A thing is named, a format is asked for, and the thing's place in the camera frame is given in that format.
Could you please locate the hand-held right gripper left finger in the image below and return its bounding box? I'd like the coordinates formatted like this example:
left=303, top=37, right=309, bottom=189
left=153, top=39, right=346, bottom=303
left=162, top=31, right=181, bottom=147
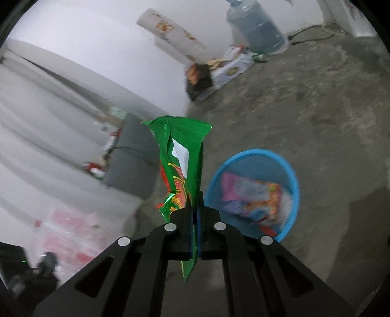
left=32, top=208, right=195, bottom=317

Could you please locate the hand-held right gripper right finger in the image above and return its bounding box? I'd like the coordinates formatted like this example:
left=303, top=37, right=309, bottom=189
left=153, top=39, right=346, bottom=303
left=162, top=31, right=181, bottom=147
left=195, top=191, right=355, bottom=317

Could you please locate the pink chip bag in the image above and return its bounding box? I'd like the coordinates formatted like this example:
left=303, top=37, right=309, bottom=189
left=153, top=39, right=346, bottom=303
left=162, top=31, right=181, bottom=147
left=220, top=172, right=293, bottom=228

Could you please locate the blue plastic mesh basket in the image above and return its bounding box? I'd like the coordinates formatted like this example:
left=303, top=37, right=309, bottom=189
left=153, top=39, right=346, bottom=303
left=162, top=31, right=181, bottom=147
left=204, top=149, right=301, bottom=243

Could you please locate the green snack bag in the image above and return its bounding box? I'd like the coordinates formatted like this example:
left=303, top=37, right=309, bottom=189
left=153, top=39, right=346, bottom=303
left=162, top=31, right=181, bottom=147
left=142, top=115, right=212, bottom=283

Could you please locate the grey cabinet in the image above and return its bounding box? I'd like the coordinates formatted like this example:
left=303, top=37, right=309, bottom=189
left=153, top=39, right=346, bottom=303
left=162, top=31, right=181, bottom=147
left=104, top=113, right=162, bottom=200

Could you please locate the red thermos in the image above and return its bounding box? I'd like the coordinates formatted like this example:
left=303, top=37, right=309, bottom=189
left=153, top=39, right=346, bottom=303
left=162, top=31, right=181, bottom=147
left=83, top=161, right=107, bottom=180

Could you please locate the white curtain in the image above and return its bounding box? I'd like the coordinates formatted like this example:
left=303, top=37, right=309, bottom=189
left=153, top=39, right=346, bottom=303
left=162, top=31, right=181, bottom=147
left=0, top=40, right=122, bottom=214

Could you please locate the black snack bag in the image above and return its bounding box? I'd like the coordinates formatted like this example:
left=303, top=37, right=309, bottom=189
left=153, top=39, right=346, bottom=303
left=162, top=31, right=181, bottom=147
left=185, top=62, right=214, bottom=101

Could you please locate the printed carton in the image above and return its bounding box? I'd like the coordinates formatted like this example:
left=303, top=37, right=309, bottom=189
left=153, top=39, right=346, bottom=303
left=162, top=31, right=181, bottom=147
left=210, top=46, right=255, bottom=89

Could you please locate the printed paper roll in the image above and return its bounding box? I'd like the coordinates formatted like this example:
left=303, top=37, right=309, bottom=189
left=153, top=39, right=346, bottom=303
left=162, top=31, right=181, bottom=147
left=136, top=8, right=211, bottom=66

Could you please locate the large blue water jug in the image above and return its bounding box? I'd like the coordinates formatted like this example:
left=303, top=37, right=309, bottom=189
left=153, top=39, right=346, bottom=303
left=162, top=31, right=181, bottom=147
left=225, top=0, right=288, bottom=55

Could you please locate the white appliance box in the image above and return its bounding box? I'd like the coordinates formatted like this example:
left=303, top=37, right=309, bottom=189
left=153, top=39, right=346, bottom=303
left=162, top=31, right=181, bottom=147
left=317, top=0, right=377, bottom=38

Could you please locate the black power cable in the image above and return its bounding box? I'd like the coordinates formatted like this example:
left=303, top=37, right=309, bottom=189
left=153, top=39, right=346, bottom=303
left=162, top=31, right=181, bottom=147
left=286, top=24, right=336, bottom=41

